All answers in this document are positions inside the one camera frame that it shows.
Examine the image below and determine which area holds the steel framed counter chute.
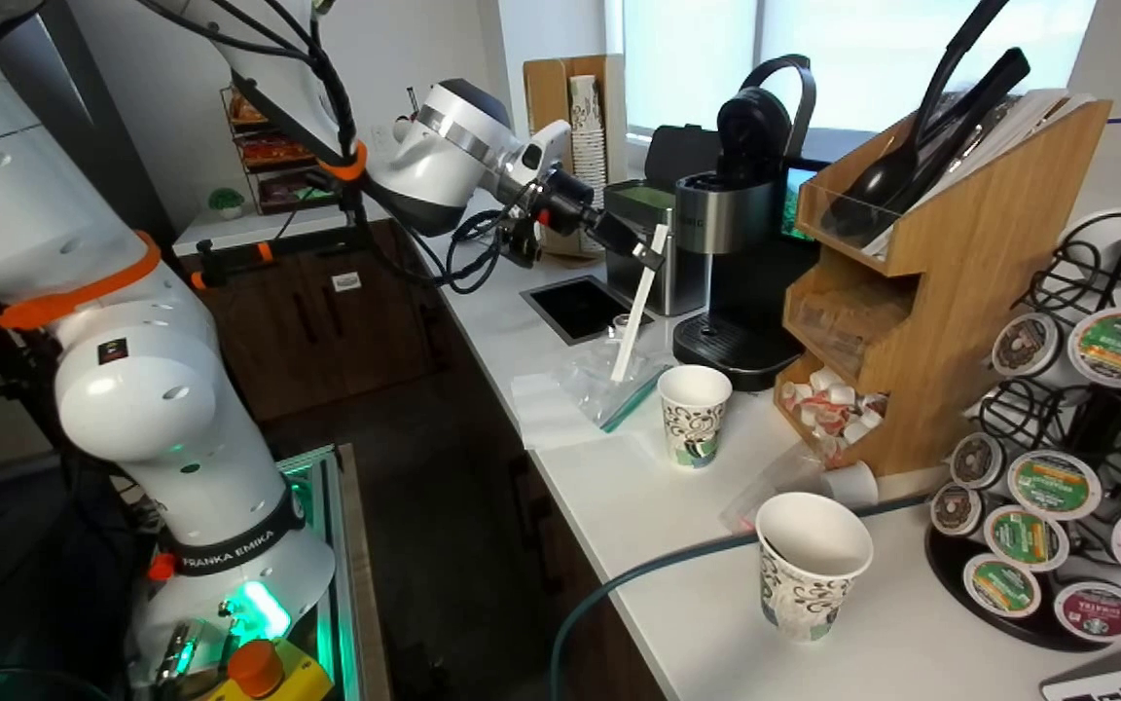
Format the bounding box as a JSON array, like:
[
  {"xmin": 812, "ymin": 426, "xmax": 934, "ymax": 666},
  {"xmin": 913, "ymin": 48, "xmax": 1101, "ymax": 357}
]
[{"xmin": 520, "ymin": 271, "xmax": 644, "ymax": 352}]

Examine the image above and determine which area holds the wooden cup dispenser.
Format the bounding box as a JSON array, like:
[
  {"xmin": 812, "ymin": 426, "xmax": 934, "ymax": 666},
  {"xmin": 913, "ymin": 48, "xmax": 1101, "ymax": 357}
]
[{"xmin": 517, "ymin": 52, "xmax": 629, "ymax": 259}]

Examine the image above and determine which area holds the wooden condiment organizer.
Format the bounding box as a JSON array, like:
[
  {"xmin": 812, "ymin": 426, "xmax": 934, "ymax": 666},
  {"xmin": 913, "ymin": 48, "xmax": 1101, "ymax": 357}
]
[{"xmin": 773, "ymin": 84, "xmax": 1118, "ymax": 479}]

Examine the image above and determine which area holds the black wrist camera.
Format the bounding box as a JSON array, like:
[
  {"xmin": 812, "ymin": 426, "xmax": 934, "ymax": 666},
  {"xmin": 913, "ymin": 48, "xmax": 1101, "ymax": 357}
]
[{"xmin": 493, "ymin": 209, "xmax": 551, "ymax": 271}]

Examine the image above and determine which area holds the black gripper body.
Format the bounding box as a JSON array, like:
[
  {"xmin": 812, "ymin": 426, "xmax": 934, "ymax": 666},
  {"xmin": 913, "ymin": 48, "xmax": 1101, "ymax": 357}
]
[{"xmin": 529, "ymin": 168, "xmax": 625, "ymax": 252}]

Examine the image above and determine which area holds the dark shelf unit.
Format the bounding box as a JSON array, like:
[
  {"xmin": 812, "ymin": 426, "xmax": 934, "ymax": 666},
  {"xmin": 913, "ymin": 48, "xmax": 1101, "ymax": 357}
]
[{"xmin": 218, "ymin": 76, "xmax": 356, "ymax": 219}]

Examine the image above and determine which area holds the clear plastic zip bag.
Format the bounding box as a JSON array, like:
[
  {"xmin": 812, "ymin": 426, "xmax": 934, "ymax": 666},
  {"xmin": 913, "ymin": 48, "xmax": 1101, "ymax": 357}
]
[{"xmin": 556, "ymin": 316, "xmax": 676, "ymax": 436}]

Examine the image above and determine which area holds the patterned paper cup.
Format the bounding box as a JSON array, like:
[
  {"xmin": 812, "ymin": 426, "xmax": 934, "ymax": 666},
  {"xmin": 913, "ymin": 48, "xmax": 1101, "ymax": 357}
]
[
  {"xmin": 655, "ymin": 362, "xmax": 737, "ymax": 470},
  {"xmin": 750, "ymin": 487, "xmax": 878, "ymax": 648}
]

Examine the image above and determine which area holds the bright window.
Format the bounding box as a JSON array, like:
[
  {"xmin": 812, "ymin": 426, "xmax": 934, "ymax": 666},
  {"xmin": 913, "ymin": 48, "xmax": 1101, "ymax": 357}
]
[{"xmin": 619, "ymin": 0, "xmax": 1101, "ymax": 140}]

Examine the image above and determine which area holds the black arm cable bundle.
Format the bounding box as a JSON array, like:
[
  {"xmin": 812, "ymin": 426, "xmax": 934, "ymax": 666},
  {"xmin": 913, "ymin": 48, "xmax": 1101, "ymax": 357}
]
[{"xmin": 129, "ymin": 0, "xmax": 515, "ymax": 294}]

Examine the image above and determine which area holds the dark lid coffee pod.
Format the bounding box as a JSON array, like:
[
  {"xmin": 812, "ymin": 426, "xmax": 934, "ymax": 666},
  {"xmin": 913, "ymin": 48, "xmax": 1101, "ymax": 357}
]
[
  {"xmin": 988, "ymin": 306, "xmax": 1066, "ymax": 385},
  {"xmin": 945, "ymin": 428, "xmax": 1008, "ymax": 496},
  {"xmin": 925, "ymin": 479, "xmax": 991, "ymax": 540}
]

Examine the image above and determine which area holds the orange yellow stop button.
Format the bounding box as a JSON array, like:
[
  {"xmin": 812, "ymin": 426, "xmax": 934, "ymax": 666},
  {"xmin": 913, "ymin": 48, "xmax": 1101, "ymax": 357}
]
[{"xmin": 202, "ymin": 640, "xmax": 333, "ymax": 701}]

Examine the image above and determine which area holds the black silver pod coffee machine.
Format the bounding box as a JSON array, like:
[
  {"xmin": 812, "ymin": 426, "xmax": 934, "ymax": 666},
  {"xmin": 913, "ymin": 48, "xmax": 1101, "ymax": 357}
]
[{"xmin": 642, "ymin": 52, "xmax": 824, "ymax": 388}]

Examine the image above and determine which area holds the black white patterned board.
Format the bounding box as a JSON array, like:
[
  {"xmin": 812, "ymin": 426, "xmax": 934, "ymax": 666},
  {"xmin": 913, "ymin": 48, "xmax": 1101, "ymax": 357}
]
[{"xmin": 1035, "ymin": 631, "xmax": 1121, "ymax": 701}]

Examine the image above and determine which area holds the dark power cable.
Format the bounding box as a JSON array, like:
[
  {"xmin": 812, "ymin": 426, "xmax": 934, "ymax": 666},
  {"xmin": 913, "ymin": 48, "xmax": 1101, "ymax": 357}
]
[{"xmin": 539, "ymin": 487, "xmax": 942, "ymax": 701}]

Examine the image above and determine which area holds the stack of paper cups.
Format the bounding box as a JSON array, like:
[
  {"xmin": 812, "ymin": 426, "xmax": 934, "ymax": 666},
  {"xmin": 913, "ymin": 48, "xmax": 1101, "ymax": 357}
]
[{"xmin": 564, "ymin": 70, "xmax": 606, "ymax": 202}]

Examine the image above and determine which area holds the black plastic utensil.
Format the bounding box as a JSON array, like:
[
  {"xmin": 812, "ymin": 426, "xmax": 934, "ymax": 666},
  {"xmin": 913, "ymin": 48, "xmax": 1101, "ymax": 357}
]
[
  {"xmin": 917, "ymin": 44, "xmax": 1038, "ymax": 174},
  {"xmin": 829, "ymin": 0, "xmax": 1021, "ymax": 248}
]

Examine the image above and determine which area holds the black wire pod carousel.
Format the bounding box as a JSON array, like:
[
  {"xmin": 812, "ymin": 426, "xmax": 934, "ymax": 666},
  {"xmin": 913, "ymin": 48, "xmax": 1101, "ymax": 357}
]
[{"xmin": 921, "ymin": 209, "xmax": 1121, "ymax": 654}]

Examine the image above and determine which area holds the brown wooden cabinet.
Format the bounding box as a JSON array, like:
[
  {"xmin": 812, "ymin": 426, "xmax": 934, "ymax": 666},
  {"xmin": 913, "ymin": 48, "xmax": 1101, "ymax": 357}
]
[{"xmin": 188, "ymin": 219, "xmax": 456, "ymax": 428}]

